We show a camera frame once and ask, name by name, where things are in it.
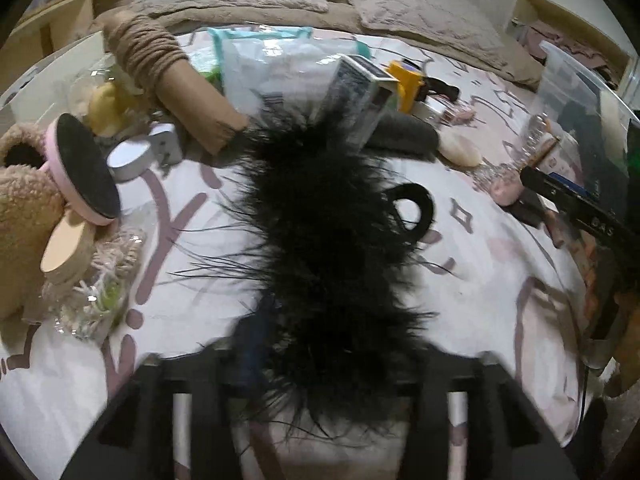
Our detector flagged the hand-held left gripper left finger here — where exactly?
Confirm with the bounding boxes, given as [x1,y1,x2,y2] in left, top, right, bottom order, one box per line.
[60,305,273,480]

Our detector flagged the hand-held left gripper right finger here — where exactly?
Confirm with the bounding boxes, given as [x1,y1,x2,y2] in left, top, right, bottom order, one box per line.
[400,342,581,480]

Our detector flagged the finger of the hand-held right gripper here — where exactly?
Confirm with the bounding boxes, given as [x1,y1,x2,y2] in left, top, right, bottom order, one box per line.
[520,165,583,213]

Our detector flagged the silver tiara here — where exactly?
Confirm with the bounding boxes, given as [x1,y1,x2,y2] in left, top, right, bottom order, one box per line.
[470,112,561,196]

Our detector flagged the clear plastic storage container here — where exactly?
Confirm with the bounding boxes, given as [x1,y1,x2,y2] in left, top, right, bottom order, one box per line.
[536,40,640,201]

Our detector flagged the black feather piece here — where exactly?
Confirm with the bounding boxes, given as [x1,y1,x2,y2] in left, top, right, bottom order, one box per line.
[172,102,453,441]

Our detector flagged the dark patterned box white flap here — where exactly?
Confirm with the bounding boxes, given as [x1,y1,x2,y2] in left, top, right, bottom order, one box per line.
[310,54,401,148]

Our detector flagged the clear bag of knitted items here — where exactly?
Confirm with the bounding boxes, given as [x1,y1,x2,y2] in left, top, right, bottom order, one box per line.
[42,226,149,342]

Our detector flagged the yellow plastic container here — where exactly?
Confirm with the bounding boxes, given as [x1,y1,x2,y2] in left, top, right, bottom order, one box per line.
[384,59,427,114]

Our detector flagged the small black flat case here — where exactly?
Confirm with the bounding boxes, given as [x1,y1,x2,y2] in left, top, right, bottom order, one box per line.
[514,194,547,227]

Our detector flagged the pink small object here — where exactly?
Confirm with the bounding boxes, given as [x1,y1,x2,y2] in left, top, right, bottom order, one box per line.
[491,170,527,207]

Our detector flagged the beige round puff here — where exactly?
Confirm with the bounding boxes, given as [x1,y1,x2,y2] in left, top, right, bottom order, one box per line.
[437,132,484,169]

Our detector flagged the beige quilted pillows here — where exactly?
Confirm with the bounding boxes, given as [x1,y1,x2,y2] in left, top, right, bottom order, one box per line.
[92,0,547,92]

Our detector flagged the pile of pink clothes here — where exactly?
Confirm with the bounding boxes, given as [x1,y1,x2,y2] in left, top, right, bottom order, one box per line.
[520,19,626,81]

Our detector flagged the small black object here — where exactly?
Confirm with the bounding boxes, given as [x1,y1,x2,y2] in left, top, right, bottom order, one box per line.
[424,77,461,102]

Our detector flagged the dark grey cylinder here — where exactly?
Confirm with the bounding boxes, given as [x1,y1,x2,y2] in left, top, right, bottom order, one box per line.
[367,111,442,161]

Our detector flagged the closet shelf niche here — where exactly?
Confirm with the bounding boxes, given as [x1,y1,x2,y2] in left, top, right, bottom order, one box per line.
[509,0,632,83]

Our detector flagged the large beige quilted pillow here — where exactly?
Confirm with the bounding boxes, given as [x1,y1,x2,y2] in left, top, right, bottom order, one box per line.
[344,0,507,57]

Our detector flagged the white power adapter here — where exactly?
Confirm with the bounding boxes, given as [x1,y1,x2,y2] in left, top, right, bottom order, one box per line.
[146,122,184,167]

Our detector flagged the white round tin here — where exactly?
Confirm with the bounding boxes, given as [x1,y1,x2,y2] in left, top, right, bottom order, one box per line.
[106,139,154,183]

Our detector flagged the beige fuzzy slipper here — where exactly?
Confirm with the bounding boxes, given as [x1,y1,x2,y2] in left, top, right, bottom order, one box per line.
[0,122,67,322]

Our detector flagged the teal white wet wipes pack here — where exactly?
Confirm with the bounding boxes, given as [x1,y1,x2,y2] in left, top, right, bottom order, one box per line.
[207,25,373,126]

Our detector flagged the yellow plush in clear bag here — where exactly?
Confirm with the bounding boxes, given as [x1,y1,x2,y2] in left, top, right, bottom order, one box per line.
[69,54,152,137]

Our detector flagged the brown cardboard tube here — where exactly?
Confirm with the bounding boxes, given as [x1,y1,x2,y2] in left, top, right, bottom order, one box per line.
[102,12,251,156]

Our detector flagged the wooden side shelf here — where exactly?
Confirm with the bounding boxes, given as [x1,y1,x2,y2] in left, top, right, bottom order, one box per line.
[0,0,137,63]

